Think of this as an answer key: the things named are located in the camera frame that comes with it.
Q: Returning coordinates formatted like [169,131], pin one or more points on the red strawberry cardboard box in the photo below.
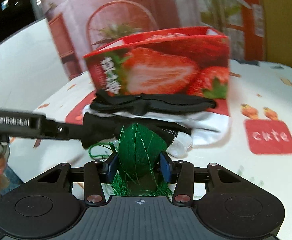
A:
[188,60]

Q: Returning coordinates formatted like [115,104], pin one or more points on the white marble board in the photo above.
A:
[30,68]

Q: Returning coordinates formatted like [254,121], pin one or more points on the black eye mask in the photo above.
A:
[144,103]

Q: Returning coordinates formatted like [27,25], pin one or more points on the white sock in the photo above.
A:
[207,128]

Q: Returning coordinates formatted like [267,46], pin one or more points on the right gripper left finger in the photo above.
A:
[97,173]

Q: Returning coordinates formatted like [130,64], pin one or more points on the black dotted glove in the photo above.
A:
[98,128]

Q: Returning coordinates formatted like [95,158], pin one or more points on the cartoon print table cloth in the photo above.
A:
[258,150]

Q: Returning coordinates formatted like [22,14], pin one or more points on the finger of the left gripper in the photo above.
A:
[63,131]

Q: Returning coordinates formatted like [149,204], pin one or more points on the green yarn ball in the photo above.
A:
[138,157]

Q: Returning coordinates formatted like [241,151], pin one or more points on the white cloth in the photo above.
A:
[126,113]

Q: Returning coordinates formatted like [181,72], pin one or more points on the printed living room backdrop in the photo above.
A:
[80,26]

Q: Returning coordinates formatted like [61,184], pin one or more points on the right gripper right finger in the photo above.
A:
[180,173]

